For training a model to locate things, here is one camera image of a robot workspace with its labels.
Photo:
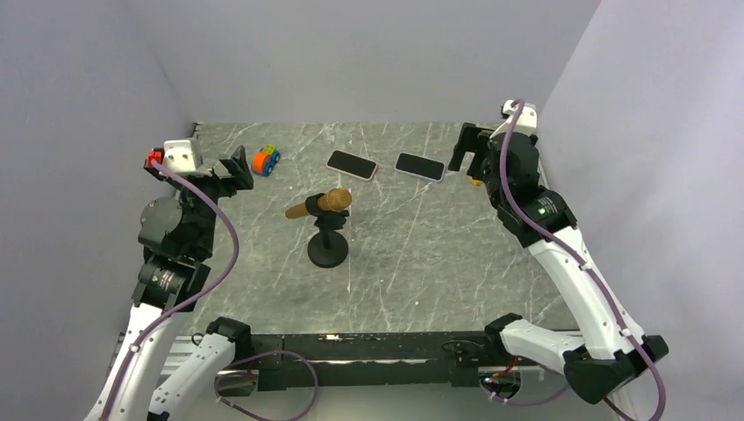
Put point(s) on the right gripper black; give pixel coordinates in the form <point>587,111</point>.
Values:
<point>469,140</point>

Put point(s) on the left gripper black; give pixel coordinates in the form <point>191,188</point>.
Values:
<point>239,180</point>

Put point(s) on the phone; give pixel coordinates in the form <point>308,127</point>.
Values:
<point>353,165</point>
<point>421,167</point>

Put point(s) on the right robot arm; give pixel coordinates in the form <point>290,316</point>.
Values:
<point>612,349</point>

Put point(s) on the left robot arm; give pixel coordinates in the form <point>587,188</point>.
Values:
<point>177,235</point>

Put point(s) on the phone in pink case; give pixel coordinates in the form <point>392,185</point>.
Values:
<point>353,165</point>

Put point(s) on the orange blue toy car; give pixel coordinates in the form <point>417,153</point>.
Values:
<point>265,160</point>

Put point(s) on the gold microphone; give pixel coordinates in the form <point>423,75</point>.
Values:
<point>336,200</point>

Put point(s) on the black microphone stand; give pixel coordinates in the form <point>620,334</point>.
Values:
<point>328,248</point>

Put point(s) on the black base beam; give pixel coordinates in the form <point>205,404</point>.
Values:
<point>458,359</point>

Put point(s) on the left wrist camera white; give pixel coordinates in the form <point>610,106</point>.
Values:
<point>181,156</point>

